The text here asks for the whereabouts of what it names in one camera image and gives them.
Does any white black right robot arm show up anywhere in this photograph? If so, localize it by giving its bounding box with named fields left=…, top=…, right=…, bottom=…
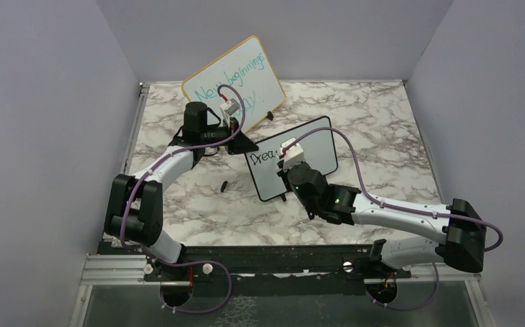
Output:
left=277, top=162, right=486, bottom=277

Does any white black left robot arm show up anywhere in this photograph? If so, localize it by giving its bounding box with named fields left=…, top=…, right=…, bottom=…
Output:
left=104, top=99, right=258, bottom=280

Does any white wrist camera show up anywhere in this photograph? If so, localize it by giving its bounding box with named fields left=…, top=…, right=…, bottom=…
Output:
left=278, top=138, right=305, bottom=172
left=219, top=99, right=240, bottom=126

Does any aluminium side rail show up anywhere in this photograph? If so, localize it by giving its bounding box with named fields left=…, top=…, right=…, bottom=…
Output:
left=119, top=82, right=150, bottom=174

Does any black aluminium front base frame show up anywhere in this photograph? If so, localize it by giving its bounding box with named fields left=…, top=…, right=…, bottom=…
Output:
left=79, top=241, right=482, bottom=299

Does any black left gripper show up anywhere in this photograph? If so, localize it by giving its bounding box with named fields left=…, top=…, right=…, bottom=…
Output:
left=201, top=117, right=259, bottom=155

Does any yellow framed whiteboard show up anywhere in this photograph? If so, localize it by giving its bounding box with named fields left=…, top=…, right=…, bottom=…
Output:
left=181, top=35, right=286, bottom=133

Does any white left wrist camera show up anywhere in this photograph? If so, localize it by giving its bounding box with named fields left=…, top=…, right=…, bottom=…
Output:
left=219, top=99, right=240, bottom=126

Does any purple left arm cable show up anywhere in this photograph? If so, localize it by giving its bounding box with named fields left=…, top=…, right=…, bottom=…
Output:
left=120, top=84, right=246, bottom=315

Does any black framed whiteboard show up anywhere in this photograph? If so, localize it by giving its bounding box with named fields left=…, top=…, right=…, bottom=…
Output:
left=244, top=116, right=338, bottom=202

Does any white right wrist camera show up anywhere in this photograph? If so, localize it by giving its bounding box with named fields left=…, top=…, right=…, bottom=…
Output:
left=278, top=138, right=305, bottom=172

